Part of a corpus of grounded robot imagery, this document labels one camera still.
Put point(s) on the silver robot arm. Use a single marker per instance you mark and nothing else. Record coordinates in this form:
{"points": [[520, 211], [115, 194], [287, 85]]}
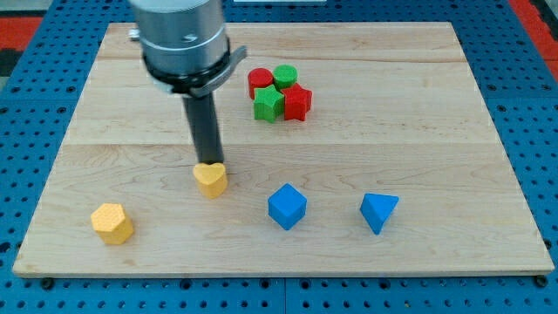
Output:
{"points": [[185, 45]]}

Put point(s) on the yellow heart block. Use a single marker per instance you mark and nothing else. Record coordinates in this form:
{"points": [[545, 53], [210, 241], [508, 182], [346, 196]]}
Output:
{"points": [[211, 179]]}

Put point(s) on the yellow hexagon block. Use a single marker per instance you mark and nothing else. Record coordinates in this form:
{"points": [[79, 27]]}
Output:
{"points": [[112, 223]]}

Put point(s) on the blue cube block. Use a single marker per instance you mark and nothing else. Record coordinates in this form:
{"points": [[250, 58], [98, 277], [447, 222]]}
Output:
{"points": [[287, 206]]}

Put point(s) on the green star block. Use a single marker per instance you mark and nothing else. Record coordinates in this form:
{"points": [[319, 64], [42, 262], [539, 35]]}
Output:
{"points": [[268, 103]]}

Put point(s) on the red star block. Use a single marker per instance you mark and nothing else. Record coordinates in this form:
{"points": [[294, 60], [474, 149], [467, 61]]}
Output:
{"points": [[297, 102]]}

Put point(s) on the wooden board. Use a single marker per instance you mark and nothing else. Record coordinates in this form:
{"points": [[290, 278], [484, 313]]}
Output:
{"points": [[395, 111]]}

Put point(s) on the green cylinder block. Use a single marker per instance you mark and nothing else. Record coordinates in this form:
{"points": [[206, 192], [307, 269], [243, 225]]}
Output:
{"points": [[284, 76]]}

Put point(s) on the red cylinder block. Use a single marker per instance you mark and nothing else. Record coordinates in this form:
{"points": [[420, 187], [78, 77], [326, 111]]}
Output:
{"points": [[259, 78]]}

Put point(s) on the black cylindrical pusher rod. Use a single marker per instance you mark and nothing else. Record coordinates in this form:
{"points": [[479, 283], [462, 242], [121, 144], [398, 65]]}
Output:
{"points": [[203, 125]]}

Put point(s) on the blue triangle block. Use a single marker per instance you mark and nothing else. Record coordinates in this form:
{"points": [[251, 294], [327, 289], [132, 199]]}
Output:
{"points": [[376, 210]]}

